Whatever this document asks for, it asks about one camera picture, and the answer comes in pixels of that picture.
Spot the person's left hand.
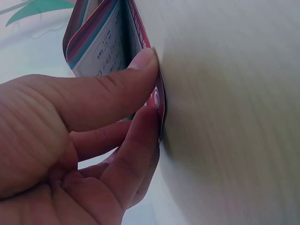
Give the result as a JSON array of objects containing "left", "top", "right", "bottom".
[{"left": 0, "top": 47, "right": 163, "bottom": 225}]

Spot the red picture booklet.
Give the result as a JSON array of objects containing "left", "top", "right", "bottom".
[{"left": 62, "top": 0, "right": 167, "bottom": 144}]

